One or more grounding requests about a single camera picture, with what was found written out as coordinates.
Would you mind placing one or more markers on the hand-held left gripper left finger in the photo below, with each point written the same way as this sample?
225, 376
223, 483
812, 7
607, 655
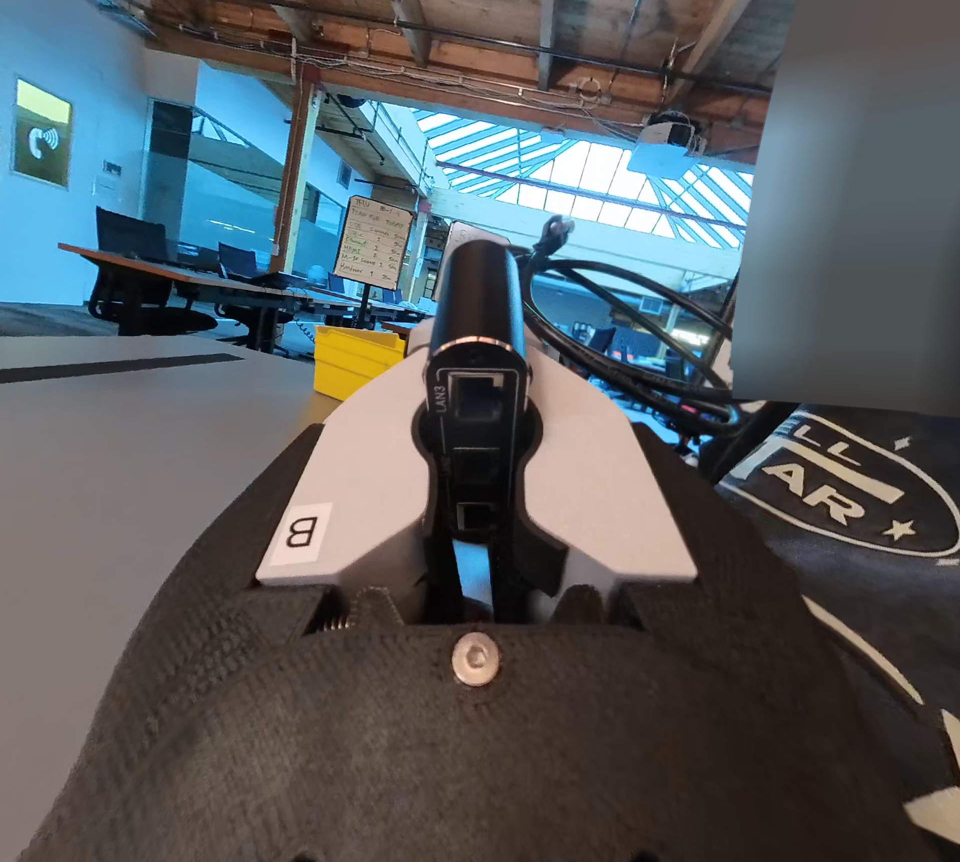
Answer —
352, 479

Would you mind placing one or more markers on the row of distant office chairs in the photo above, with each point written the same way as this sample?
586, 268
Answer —
600, 337

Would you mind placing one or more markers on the black ethernet adapter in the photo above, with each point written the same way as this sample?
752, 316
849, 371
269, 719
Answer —
480, 292

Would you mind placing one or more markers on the white ceiling projector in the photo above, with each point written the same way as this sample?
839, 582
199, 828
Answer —
660, 153

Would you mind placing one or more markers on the black office chair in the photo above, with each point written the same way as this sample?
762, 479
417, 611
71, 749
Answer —
236, 258
127, 232

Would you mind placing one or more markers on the handwritten breaks whiteboard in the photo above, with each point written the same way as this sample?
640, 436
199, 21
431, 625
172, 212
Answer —
459, 236

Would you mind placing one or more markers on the yellow phone sign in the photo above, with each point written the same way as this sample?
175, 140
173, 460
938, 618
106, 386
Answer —
41, 134

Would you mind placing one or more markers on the person's dark printed shirt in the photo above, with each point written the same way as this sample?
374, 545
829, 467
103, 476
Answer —
862, 577

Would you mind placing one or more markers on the yellow plastic bin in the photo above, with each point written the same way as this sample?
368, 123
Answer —
352, 359

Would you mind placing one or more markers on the wooden support post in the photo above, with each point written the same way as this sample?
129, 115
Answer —
296, 164

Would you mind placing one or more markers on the handwritten list whiteboard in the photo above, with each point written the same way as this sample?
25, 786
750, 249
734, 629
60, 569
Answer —
375, 239

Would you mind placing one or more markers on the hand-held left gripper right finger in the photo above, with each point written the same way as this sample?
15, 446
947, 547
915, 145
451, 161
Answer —
607, 487

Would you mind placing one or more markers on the wooden office desk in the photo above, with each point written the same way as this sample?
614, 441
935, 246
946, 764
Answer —
187, 277

